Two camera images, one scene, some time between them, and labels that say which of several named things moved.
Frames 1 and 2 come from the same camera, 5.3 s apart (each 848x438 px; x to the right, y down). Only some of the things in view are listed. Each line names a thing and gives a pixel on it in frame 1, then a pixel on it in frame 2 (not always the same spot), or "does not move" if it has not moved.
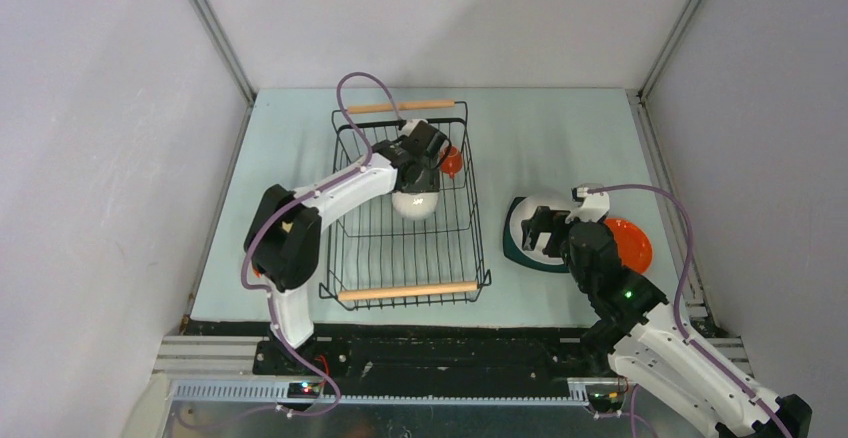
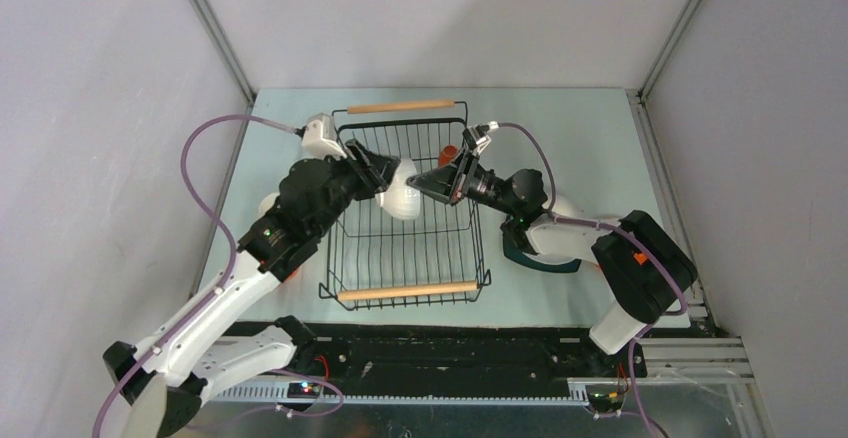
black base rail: x=425 y=353 does not move
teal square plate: x=511 y=251 does not move
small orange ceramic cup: x=453 y=161 does not move
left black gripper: x=429 y=181 → x=374 y=171
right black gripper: x=545 y=220 → x=450 y=184
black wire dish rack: x=376 y=257 does not move
